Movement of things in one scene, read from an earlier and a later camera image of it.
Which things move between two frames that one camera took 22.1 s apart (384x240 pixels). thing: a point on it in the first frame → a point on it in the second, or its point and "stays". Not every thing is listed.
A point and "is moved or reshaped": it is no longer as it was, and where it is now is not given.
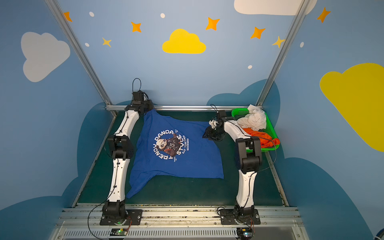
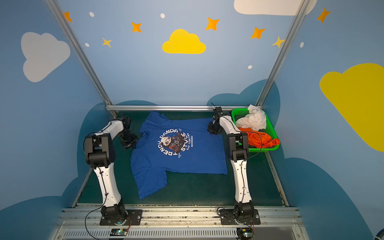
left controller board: [119, 232] stays
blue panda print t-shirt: [166, 145] is moved or reshaped
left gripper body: [147, 107] → [130, 141]
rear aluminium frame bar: [119, 107] stays
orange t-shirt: [266, 140] stays
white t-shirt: [255, 119] stays
